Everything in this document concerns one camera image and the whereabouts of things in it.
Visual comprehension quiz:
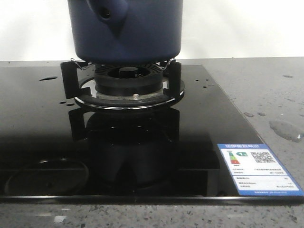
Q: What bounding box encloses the right gas burner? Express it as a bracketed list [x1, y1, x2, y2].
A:
[60, 59, 184, 110]

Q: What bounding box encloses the black glass gas stove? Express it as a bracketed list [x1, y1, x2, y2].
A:
[0, 62, 304, 205]

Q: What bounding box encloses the blue energy label sticker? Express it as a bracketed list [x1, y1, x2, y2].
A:
[218, 144, 304, 197]

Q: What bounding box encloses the dark blue pot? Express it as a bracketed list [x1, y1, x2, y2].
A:
[67, 0, 183, 64]

